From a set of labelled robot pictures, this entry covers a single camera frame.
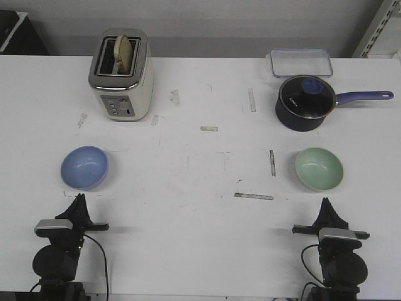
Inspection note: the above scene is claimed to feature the white slotted shelf upright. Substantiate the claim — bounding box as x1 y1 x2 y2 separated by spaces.
352 1 400 60

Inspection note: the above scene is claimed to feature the glass pot lid blue knob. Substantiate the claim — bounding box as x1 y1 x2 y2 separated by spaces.
279 75 336 119

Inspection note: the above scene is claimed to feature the clear plastic container blue rim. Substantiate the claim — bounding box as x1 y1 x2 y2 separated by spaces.
266 48 333 78

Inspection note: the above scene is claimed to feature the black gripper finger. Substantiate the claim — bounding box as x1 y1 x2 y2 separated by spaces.
81 193 91 223
326 198 348 228
314 198 328 226
64 193 83 219

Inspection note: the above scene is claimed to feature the blue bowl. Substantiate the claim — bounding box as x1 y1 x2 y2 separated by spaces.
60 145 109 191

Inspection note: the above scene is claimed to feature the bread slice in toaster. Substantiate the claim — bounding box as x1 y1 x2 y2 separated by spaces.
113 35 133 75

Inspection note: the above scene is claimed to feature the green bowl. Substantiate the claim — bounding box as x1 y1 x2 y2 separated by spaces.
294 147 344 191

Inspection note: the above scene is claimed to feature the dark blue saucepan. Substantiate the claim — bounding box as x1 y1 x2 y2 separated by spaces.
275 83 394 132

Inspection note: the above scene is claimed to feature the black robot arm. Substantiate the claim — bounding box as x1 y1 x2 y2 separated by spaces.
292 198 370 300
26 193 110 300

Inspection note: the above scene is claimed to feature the cream silver toaster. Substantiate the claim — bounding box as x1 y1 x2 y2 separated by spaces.
88 28 154 122

